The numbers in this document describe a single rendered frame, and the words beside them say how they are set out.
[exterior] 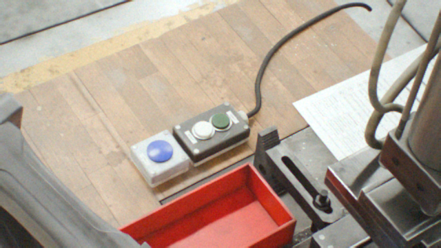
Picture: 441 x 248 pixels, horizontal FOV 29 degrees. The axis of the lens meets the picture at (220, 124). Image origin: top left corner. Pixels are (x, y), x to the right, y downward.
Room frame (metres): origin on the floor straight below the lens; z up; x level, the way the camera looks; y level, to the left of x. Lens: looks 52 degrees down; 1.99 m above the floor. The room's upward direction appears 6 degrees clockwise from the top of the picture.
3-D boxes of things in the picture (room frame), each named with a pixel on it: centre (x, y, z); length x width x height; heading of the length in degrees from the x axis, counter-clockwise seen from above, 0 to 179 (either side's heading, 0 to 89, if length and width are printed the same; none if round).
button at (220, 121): (0.84, 0.00, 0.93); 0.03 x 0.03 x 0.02
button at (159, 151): (0.77, 0.09, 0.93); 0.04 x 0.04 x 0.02
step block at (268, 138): (0.77, -0.09, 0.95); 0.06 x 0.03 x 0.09; 38
